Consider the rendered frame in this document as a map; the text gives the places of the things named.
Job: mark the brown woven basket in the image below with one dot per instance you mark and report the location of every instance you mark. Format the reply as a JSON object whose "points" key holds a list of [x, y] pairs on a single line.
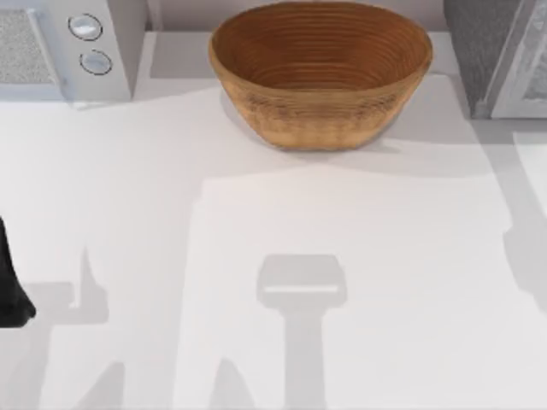
{"points": [[320, 98]]}

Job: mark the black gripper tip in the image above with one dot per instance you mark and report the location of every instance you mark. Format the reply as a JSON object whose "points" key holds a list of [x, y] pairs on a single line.
{"points": [[10, 290]]}

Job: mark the pale microwave oven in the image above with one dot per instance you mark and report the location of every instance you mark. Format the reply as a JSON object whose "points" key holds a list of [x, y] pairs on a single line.
{"points": [[119, 51]]}

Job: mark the grey cabinet door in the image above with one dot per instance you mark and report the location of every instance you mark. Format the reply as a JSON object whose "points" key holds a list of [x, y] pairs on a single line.
{"points": [[519, 68]]}

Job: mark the round microwave knob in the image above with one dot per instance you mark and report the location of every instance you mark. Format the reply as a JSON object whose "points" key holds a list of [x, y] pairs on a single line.
{"points": [[85, 25], [96, 62]]}

